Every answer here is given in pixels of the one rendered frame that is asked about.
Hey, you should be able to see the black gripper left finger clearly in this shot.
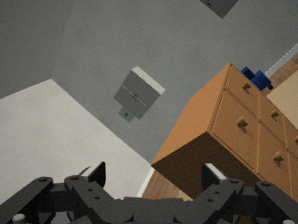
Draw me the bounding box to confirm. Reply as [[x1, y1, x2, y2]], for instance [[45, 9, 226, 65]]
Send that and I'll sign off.
[[0, 161, 133, 224]]

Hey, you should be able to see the brown wooden chest of drawers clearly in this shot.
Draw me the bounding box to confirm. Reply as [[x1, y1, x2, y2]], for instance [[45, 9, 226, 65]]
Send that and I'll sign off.
[[150, 62, 298, 200]]

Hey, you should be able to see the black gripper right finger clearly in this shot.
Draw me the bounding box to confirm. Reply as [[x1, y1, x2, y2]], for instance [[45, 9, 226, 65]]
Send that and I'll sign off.
[[173, 163, 298, 224]]

